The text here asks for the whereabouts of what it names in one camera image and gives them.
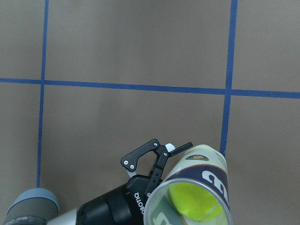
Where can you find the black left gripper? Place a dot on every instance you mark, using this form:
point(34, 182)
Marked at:
point(125, 204)

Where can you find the Roland Garros tennis ball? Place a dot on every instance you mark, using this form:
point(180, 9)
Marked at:
point(194, 202)

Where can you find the white blue tennis ball can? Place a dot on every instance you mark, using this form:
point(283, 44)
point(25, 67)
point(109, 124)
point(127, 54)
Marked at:
point(203, 166)

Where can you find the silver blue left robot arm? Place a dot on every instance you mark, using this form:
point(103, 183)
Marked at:
point(39, 206)

